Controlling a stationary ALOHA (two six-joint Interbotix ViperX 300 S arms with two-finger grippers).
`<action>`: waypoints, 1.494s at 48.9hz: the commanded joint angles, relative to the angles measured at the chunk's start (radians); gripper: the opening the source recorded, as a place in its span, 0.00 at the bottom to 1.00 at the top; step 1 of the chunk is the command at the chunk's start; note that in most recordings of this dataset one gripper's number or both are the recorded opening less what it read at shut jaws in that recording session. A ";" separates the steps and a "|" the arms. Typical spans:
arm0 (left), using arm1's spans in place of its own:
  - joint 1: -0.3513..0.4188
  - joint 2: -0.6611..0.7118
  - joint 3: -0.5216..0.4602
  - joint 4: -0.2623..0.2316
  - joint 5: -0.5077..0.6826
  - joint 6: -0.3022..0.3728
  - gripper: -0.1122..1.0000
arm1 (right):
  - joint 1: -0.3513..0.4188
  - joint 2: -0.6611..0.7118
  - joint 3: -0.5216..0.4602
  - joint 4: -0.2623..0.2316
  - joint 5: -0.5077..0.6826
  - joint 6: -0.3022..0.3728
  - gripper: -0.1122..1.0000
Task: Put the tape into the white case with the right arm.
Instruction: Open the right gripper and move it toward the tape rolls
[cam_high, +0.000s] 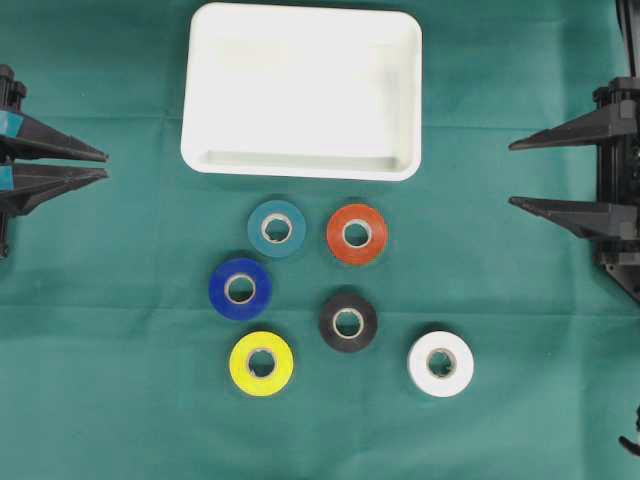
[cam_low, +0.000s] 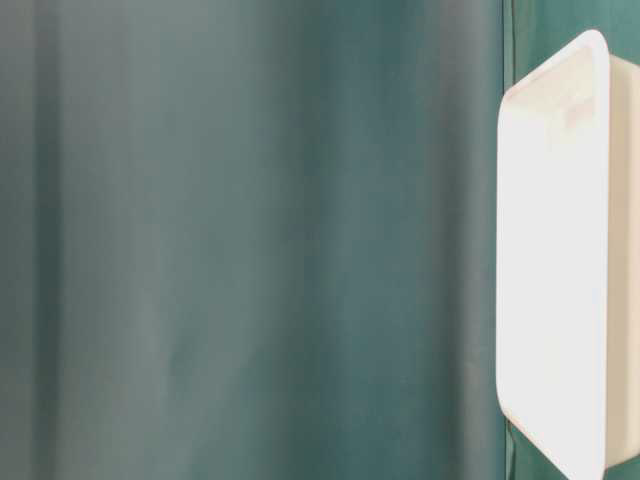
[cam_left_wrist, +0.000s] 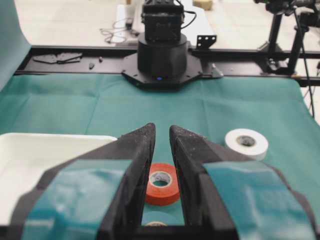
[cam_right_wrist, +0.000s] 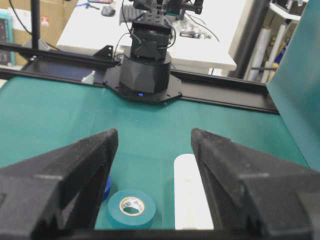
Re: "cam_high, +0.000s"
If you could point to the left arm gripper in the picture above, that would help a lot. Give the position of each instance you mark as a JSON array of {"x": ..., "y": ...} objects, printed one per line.
[{"x": 25, "y": 186}]

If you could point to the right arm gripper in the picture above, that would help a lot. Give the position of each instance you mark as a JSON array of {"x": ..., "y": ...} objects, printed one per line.
[{"x": 613, "y": 222}]

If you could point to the red tape roll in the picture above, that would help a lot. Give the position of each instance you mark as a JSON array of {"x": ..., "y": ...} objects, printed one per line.
[{"x": 371, "y": 220}]

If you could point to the blue tape roll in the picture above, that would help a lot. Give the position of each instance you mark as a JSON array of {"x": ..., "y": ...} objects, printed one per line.
[{"x": 219, "y": 289}]

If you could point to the white tape roll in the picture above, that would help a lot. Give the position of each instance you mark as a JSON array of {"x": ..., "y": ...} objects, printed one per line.
[{"x": 462, "y": 360}]

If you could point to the black tape roll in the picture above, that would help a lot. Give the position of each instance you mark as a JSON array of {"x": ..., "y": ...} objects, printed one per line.
[{"x": 364, "y": 311}]

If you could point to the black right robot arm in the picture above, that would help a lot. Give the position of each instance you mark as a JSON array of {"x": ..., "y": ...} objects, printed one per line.
[{"x": 628, "y": 20}]

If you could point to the green tape roll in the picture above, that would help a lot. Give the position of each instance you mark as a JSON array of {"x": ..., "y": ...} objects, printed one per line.
[{"x": 281, "y": 210}]

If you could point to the white plastic tray case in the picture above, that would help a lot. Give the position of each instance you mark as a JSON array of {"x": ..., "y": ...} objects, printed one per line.
[{"x": 303, "y": 91}]

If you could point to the yellow tape roll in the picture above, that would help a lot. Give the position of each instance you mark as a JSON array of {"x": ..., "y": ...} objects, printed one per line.
[{"x": 244, "y": 377}]

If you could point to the green table cloth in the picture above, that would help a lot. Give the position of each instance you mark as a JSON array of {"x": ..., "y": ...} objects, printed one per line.
[{"x": 115, "y": 364}]

